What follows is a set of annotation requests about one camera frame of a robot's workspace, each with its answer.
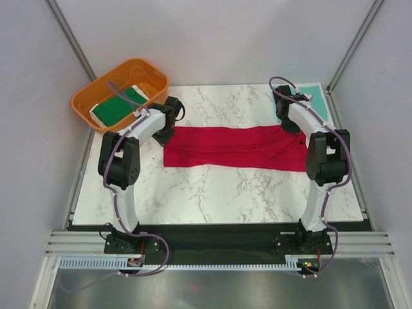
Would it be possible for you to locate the red t shirt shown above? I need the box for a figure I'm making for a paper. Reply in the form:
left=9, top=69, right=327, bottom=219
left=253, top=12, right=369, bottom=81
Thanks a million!
left=164, top=125, right=308, bottom=172

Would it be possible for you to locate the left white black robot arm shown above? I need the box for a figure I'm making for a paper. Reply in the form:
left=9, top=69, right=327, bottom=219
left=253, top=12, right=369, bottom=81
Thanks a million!
left=98, top=96, right=185, bottom=253

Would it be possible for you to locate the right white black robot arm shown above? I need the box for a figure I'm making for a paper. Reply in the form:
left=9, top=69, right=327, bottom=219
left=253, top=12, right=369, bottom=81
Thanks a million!
left=271, top=85, right=353, bottom=254

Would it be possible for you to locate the teal folded t shirt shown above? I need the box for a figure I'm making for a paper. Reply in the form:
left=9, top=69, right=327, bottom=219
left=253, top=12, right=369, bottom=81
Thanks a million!
left=271, top=84, right=330, bottom=123

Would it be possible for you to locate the green folded t shirt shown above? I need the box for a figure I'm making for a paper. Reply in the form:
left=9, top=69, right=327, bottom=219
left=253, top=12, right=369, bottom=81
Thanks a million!
left=92, top=87, right=149, bottom=127

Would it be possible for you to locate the orange plastic basket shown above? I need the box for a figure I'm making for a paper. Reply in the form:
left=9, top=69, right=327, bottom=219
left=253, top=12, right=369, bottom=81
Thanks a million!
left=71, top=58, right=169, bottom=134

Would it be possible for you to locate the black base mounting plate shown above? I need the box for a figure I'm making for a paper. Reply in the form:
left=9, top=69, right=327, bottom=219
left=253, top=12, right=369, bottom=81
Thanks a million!
left=68, top=220, right=372, bottom=265

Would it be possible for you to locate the right aluminium frame post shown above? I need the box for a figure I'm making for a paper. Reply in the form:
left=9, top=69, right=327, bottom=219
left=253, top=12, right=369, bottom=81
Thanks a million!
left=325, top=0, right=386, bottom=95

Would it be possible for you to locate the aluminium frame post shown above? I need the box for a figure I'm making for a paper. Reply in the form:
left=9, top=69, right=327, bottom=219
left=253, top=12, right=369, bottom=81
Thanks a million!
left=325, top=0, right=386, bottom=95
left=44, top=0, right=97, bottom=82

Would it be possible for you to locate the white slotted cable duct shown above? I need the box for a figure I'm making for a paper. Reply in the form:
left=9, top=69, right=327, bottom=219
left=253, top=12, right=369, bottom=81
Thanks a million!
left=59, top=257, right=301, bottom=271

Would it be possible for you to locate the left aluminium frame post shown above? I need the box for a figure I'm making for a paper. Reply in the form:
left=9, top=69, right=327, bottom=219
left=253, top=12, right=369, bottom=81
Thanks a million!
left=44, top=0, right=97, bottom=82

